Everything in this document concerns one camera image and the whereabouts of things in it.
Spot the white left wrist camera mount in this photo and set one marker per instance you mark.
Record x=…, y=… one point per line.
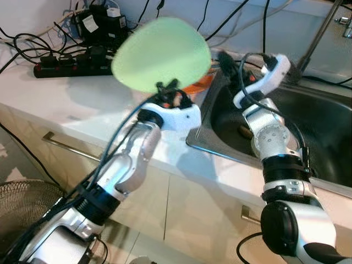
x=184, y=116

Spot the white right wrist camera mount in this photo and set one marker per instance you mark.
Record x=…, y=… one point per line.
x=278, y=69

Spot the black labelled power adapter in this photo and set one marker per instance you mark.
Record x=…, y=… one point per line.
x=102, y=27

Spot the stainless steel sink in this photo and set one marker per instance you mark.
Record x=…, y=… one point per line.
x=324, y=126

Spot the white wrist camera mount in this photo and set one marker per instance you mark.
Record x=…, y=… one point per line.
x=184, y=116
x=278, y=69

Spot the black power strip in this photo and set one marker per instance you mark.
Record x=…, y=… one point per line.
x=71, y=67

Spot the green plate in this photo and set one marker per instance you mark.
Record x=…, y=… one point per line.
x=162, y=52

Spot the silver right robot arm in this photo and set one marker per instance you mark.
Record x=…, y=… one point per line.
x=275, y=140

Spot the orange plate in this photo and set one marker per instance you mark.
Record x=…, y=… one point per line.
x=201, y=85

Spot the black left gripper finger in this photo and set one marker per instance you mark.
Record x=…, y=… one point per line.
x=168, y=85

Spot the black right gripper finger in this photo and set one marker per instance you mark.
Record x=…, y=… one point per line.
x=224, y=60

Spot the chrome faucet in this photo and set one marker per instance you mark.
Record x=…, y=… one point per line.
x=318, y=33

